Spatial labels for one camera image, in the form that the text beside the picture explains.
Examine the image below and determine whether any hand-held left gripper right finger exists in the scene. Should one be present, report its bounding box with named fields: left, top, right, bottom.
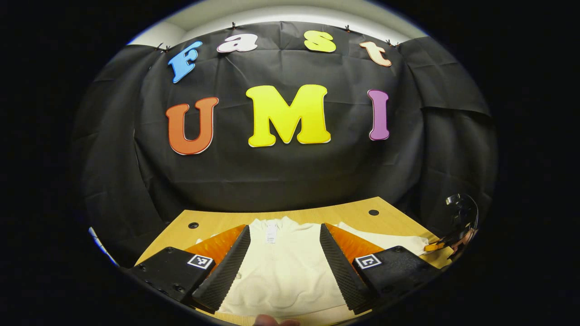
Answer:
left=319, top=222, right=444, bottom=316

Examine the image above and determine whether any black backdrop cloth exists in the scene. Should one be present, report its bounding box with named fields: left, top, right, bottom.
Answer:
left=70, top=20, right=499, bottom=268

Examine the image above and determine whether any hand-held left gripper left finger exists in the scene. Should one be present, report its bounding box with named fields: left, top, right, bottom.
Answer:
left=125, top=224, right=252, bottom=315

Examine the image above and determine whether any white object with black cables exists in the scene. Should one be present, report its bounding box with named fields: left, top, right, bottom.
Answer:
left=88, top=226, right=118, bottom=265

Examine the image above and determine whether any cream sweatshirt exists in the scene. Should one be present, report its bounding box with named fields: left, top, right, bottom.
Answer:
left=220, top=216, right=431, bottom=317

